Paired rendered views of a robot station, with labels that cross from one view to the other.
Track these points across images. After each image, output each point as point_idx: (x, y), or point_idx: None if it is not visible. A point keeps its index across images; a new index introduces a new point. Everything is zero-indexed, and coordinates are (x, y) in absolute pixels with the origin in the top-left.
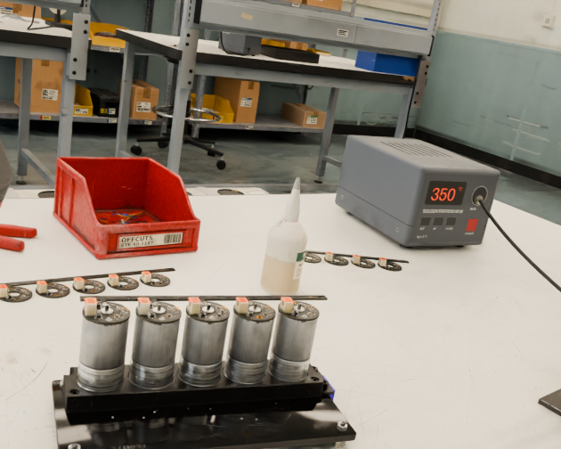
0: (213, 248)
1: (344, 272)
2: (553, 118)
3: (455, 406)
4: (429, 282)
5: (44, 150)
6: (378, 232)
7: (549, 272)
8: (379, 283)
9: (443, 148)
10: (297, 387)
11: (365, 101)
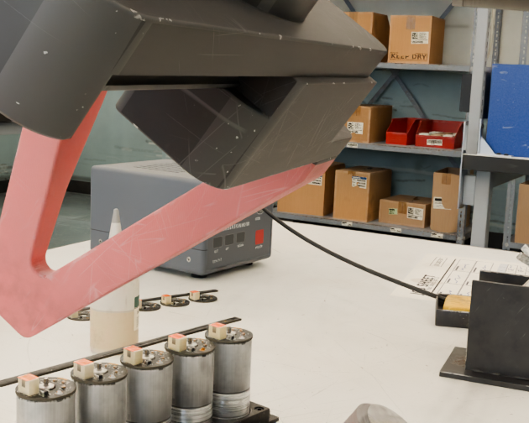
0: None
1: (164, 315)
2: None
3: (379, 400)
4: (254, 304)
5: None
6: (159, 270)
7: (347, 267)
8: (209, 316)
9: (79, 193)
10: (248, 422)
11: None
